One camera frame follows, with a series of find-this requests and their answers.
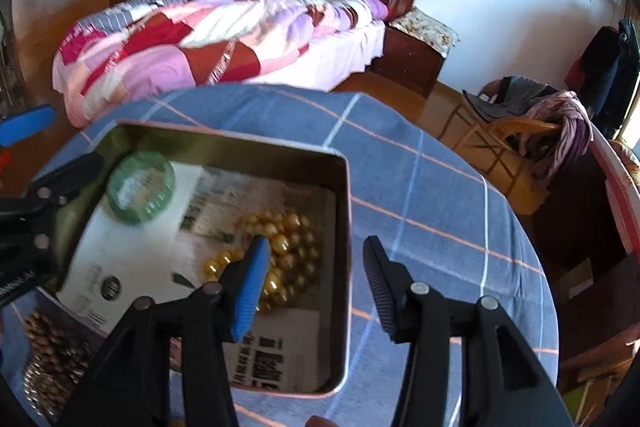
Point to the silver metallic bead strand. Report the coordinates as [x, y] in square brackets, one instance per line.
[48, 385]

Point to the purple striped garment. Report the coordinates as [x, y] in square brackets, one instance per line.
[562, 108]

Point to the blue plaid tablecloth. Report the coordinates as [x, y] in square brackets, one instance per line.
[431, 210]

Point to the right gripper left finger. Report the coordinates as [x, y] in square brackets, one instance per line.
[127, 382]

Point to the pink metal tin box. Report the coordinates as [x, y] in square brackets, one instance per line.
[161, 146]

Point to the pink padded window bench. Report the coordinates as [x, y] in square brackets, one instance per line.
[623, 194]

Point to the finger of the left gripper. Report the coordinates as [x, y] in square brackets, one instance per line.
[65, 182]
[20, 126]

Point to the wicker chair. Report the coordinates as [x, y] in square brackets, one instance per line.
[500, 137]

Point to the white paper booklet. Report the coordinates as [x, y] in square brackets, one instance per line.
[211, 218]

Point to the floral cushion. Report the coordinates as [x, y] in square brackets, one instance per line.
[417, 24]

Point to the brown wooden bead strand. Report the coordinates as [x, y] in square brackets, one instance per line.
[44, 334]

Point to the bed with patchwork quilt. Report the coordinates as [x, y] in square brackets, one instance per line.
[141, 48]

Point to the grey garment on chair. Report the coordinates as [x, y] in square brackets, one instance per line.
[511, 96]

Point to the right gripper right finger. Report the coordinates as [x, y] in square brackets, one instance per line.
[503, 382]

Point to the dark hanging coats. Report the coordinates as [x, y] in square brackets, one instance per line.
[606, 76]

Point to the dark wood nightstand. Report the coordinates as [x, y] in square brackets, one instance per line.
[408, 61]

